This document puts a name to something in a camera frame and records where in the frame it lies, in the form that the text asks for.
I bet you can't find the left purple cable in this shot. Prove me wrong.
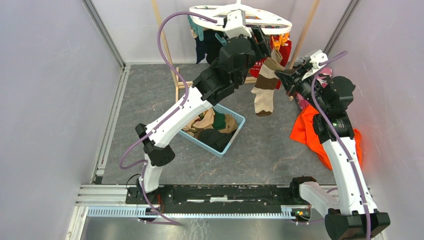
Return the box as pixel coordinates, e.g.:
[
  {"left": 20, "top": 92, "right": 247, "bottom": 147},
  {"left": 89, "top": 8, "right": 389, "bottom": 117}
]
[{"left": 118, "top": 11, "right": 220, "bottom": 226}]

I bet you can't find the teal clothespin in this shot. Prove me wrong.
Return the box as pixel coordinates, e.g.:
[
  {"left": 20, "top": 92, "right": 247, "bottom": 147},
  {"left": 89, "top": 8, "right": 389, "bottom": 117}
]
[
  {"left": 187, "top": 15, "right": 204, "bottom": 41},
  {"left": 214, "top": 33, "right": 227, "bottom": 46}
]

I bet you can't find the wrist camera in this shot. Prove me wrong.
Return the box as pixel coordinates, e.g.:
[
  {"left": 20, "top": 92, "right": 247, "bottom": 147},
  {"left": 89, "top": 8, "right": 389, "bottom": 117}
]
[
  {"left": 302, "top": 50, "right": 329, "bottom": 80},
  {"left": 222, "top": 9, "right": 252, "bottom": 39}
]

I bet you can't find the white round sock hanger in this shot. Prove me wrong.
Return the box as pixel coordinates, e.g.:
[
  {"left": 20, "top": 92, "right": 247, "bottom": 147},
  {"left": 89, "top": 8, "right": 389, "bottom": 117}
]
[{"left": 189, "top": 0, "right": 293, "bottom": 35}]

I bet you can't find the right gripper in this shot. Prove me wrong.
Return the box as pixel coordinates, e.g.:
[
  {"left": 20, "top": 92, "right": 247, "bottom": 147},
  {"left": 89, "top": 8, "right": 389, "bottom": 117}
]
[{"left": 276, "top": 62, "right": 329, "bottom": 113}]

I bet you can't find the cream white sock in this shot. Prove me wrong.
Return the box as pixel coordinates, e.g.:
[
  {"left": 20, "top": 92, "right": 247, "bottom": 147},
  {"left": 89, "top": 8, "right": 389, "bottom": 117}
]
[{"left": 270, "top": 47, "right": 283, "bottom": 65}]

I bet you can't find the pink camouflage cloth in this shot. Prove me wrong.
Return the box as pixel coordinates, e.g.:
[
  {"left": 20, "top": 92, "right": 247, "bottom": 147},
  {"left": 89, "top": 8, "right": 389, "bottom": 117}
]
[{"left": 295, "top": 67, "right": 333, "bottom": 111}]

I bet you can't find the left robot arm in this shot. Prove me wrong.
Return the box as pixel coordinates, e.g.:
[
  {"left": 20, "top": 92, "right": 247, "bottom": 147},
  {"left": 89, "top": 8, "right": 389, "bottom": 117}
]
[{"left": 135, "top": 25, "right": 271, "bottom": 204}]

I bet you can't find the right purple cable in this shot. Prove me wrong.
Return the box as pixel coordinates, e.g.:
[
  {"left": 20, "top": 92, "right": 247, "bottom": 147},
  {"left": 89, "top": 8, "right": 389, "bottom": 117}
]
[{"left": 310, "top": 50, "right": 373, "bottom": 240}]

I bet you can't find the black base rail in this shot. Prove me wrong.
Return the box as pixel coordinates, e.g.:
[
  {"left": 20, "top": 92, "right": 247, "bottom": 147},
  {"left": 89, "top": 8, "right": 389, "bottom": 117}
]
[{"left": 125, "top": 184, "right": 311, "bottom": 214}]

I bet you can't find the orange cloth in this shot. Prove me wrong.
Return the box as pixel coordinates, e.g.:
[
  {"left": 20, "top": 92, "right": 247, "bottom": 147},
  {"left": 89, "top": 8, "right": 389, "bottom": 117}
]
[{"left": 289, "top": 105, "right": 363, "bottom": 171}]

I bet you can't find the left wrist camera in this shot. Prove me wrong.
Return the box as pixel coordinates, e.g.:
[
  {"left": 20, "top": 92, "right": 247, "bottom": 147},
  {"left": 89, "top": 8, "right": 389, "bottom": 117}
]
[{"left": 222, "top": 9, "right": 252, "bottom": 39}]

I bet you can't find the light blue laundry basket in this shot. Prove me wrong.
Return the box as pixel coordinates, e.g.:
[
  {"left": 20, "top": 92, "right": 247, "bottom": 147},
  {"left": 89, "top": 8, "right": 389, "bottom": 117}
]
[{"left": 178, "top": 104, "right": 246, "bottom": 158}]

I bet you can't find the tan sock in basket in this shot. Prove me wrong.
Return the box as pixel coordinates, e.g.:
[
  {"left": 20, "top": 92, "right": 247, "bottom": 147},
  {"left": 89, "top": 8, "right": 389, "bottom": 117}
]
[{"left": 182, "top": 108, "right": 239, "bottom": 138}]

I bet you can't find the black hanging sock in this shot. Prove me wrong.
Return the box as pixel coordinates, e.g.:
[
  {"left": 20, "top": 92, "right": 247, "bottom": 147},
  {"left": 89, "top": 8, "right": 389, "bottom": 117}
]
[{"left": 195, "top": 29, "right": 225, "bottom": 65}]

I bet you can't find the red santa pattern sock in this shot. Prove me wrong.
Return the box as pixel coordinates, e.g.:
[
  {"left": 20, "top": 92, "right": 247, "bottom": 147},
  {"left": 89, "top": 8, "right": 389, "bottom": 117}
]
[{"left": 278, "top": 38, "right": 293, "bottom": 90}]

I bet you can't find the wooden hanger stand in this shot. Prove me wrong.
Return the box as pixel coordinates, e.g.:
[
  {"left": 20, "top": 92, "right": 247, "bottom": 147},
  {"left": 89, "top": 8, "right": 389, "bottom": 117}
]
[{"left": 151, "top": 0, "right": 321, "bottom": 102}]

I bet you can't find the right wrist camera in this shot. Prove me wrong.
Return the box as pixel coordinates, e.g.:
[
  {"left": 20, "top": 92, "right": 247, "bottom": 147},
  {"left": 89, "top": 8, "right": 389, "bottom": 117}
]
[{"left": 302, "top": 50, "right": 329, "bottom": 80}]

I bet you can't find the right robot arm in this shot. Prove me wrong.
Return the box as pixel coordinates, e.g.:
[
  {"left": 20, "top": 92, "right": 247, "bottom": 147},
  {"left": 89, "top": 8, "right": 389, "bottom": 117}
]
[{"left": 275, "top": 63, "right": 391, "bottom": 240}]

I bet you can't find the red white patterned sock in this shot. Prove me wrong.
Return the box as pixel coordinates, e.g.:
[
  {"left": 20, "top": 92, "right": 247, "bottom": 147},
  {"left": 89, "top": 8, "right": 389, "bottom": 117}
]
[{"left": 248, "top": 58, "right": 267, "bottom": 78}]

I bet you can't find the purple cable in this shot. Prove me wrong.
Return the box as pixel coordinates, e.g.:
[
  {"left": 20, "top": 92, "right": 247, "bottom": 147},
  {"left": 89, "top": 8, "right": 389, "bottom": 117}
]
[
  {"left": 118, "top": 11, "right": 220, "bottom": 226},
  {"left": 310, "top": 50, "right": 373, "bottom": 240}
]

